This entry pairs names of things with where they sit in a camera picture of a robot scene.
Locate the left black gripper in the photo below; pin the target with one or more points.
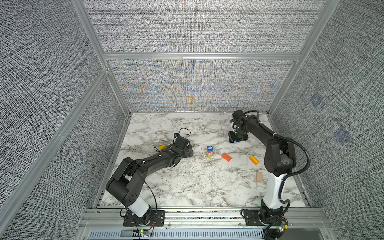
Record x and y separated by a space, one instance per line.
187 154

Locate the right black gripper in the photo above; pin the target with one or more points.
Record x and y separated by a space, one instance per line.
232 138

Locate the red-orange block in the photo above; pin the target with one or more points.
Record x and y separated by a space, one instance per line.
226 157

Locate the orange cylinder block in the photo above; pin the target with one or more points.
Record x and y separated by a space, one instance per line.
254 160

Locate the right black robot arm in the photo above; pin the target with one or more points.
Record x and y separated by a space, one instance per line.
279 161

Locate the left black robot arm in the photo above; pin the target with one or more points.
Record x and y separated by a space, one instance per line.
127 181

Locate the natural wood plank block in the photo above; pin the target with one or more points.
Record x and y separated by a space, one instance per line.
259 177

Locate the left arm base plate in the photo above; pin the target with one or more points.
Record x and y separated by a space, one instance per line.
131 220

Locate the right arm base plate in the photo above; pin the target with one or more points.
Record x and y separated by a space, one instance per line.
253 218

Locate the aluminium front rail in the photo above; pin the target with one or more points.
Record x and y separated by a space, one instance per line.
203 224

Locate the aluminium enclosure frame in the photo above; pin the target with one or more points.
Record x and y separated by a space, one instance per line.
52 65

